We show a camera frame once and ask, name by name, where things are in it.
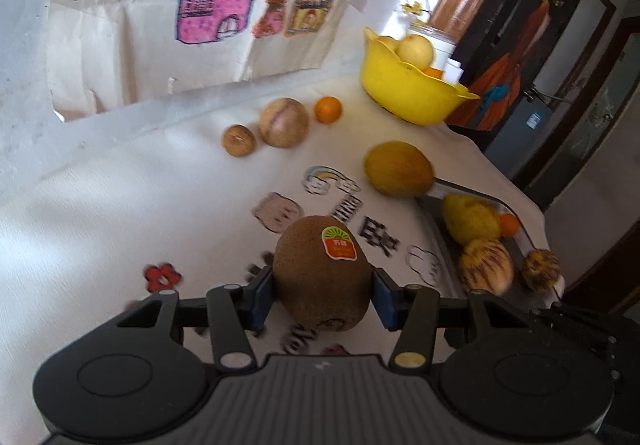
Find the striped purple pepino melon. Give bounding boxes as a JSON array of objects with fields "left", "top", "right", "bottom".
[{"left": 458, "top": 239, "right": 514, "bottom": 297}]

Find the brown kiwi with sticker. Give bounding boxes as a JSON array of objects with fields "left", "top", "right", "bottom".
[{"left": 272, "top": 215, "right": 372, "bottom": 332}]

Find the yellow-brown mango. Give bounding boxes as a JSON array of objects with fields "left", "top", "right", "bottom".
[{"left": 363, "top": 140, "right": 435, "bottom": 198}]

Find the steel metal tray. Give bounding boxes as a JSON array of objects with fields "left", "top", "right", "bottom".
[{"left": 416, "top": 179, "right": 565, "bottom": 312}]

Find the yellow-green pear fruit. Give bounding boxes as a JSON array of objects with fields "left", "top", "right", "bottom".
[{"left": 442, "top": 194, "right": 500, "bottom": 246}]

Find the small orange in tray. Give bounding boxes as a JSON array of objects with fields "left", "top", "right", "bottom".
[{"left": 498, "top": 213, "right": 521, "bottom": 239}]

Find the white printed tablecloth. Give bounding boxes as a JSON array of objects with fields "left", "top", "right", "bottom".
[{"left": 1, "top": 75, "right": 548, "bottom": 444}]

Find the wrinkled passion fruit in tray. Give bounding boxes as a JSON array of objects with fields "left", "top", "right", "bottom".
[{"left": 522, "top": 249, "right": 561, "bottom": 291}]

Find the striped brown round fruit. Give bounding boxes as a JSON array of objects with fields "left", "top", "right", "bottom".
[{"left": 258, "top": 97, "right": 310, "bottom": 148}]

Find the yellow plastic bowl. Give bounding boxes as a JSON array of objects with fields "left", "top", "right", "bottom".
[{"left": 360, "top": 28, "right": 480, "bottom": 126}]

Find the orange fruit in bowl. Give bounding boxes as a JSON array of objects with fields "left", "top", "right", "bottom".
[{"left": 423, "top": 67, "right": 444, "bottom": 79}]

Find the white paper in bowl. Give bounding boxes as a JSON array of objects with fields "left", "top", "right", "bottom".
[{"left": 442, "top": 58, "right": 463, "bottom": 85}]

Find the pale apple in bowl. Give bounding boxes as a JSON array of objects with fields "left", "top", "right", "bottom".
[{"left": 396, "top": 34, "right": 435, "bottom": 70}]

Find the white jar with flowers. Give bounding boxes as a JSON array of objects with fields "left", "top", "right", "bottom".
[{"left": 407, "top": 21, "right": 456, "bottom": 70}]

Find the children's house drawing paper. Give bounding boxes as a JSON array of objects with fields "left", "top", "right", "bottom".
[{"left": 44, "top": 0, "right": 402, "bottom": 121}]

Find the small orange near wall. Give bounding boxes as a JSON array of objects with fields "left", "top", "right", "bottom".
[{"left": 314, "top": 96, "right": 343, "bottom": 124}]

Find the orange figure wall poster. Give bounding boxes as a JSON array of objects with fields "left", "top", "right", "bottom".
[{"left": 445, "top": 0, "right": 580, "bottom": 133}]

